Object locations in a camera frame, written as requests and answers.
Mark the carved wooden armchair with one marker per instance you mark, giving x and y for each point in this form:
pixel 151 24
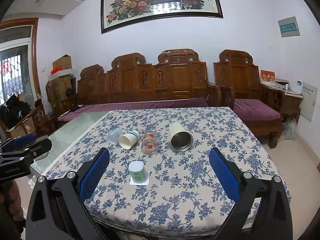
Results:
pixel 238 78

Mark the window with metal grille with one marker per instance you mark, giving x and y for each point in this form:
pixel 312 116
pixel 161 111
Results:
pixel 19 75

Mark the red sign card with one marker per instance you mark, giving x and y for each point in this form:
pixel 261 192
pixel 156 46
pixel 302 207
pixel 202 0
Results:
pixel 267 76

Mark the white steel thermos cup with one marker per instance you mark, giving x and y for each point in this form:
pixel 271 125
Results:
pixel 180 139

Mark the clear printed glass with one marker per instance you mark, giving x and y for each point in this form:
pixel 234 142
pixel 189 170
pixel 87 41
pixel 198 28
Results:
pixel 149 143

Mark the clear plastic cup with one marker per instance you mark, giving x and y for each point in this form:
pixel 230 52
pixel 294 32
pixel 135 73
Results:
pixel 114 135

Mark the white wall panel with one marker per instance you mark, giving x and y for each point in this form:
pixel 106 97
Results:
pixel 309 102

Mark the wooden chair at left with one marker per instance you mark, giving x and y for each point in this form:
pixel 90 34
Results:
pixel 36 122

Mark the green yogurt cup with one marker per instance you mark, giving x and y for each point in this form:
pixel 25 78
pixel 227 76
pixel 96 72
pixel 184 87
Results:
pixel 139 176

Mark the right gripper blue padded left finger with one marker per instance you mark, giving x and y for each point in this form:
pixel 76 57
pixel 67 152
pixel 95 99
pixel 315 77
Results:
pixel 56 208

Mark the carved wooden sofa bench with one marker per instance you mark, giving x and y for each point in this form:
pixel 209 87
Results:
pixel 179 74

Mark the purple armchair cushion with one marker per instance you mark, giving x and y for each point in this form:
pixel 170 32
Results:
pixel 254 110

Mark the wooden side table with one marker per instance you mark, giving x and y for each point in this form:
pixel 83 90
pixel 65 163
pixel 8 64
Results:
pixel 287 104

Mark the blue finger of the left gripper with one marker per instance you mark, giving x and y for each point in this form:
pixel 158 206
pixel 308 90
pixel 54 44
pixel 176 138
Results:
pixel 24 140

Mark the grey wall electrical box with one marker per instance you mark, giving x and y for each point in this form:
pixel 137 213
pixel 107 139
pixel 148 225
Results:
pixel 289 27

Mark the framed peacock flower painting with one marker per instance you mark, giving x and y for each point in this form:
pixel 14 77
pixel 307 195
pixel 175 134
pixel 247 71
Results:
pixel 115 14

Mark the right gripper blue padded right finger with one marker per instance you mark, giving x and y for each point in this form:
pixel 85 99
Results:
pixel 261 209

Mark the blue floral tablecloth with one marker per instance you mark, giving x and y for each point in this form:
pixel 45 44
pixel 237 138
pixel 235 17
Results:
pixel 184 197

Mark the cardboard boxes stack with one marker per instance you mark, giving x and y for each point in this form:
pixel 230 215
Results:
pixel 59 80

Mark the white paper cup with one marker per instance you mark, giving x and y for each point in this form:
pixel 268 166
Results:
pixel 128 140

